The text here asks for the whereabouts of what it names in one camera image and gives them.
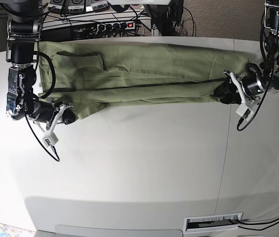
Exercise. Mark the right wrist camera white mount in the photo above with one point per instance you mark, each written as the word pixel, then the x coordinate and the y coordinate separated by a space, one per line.
pixel 48 136

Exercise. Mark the white table leg frame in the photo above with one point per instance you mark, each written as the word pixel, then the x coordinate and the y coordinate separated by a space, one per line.
pixel 149 19

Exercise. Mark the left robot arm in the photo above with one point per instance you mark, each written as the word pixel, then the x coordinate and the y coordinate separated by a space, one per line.
pixel 269 46

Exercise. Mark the table cable grommet slot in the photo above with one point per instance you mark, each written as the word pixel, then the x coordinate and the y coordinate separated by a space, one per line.
pixel 214 223

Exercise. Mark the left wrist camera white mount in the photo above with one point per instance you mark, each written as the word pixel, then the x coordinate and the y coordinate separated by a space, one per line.
pixel 247 109

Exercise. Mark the black power strip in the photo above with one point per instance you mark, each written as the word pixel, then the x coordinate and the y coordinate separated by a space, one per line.
pixel 124 26

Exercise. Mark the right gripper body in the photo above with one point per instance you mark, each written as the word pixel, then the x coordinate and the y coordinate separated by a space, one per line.
pixel 43 112

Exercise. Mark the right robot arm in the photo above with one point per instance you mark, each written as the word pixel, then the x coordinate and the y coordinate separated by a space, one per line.
pixel 25 21

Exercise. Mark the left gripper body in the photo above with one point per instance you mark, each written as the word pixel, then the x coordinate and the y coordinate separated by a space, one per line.
pixel 253 84

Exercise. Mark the green T-shirt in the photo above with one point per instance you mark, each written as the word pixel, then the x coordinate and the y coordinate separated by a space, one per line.
pixel 94 76

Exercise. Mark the devices on back shelf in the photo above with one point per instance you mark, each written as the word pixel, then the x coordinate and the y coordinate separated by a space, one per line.
pixel 76 6

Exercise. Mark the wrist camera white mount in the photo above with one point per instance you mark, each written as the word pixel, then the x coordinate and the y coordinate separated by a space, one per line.
pixel 48 136
pixel 247 109

